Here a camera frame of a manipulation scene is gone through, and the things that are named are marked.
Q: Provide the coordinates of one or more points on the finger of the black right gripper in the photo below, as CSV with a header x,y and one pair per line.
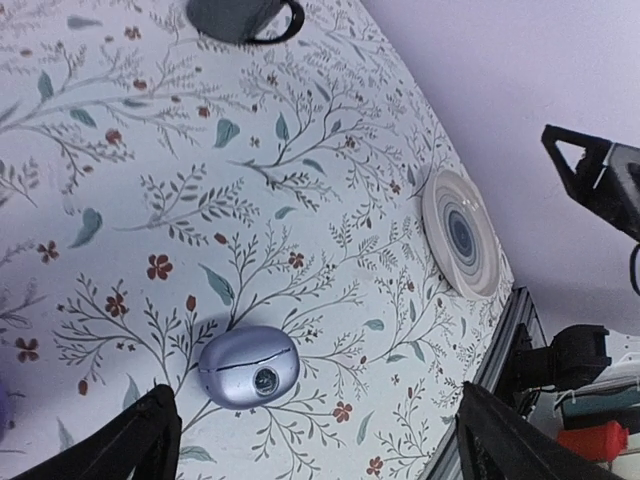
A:
x,y
579,181

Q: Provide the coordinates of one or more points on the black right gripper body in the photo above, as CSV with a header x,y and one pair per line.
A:
x,y
608,185

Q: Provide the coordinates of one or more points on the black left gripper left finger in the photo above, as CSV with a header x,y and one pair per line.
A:
x,y
142,442

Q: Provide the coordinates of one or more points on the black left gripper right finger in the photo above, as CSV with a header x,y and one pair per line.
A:
x,y
495,442

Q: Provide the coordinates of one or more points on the dark purple earbud case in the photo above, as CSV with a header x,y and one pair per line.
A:
x,y
249,367

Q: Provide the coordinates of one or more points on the light purple round earbud case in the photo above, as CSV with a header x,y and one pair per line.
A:
x,y
5,411

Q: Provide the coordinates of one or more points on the red plastic container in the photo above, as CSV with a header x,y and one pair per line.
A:
x,y
603,443

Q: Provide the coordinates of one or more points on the swirl patterned glass plate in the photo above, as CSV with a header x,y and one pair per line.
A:
x,y
460,235

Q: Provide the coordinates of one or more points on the floral patterned table mat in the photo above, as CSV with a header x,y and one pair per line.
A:
x,y
160,188

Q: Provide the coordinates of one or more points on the dark grey ceramic mug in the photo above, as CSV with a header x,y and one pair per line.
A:
x,y
239,22

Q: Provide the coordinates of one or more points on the aluminium front rail frame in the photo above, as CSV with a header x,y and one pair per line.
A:
x,y
519,309

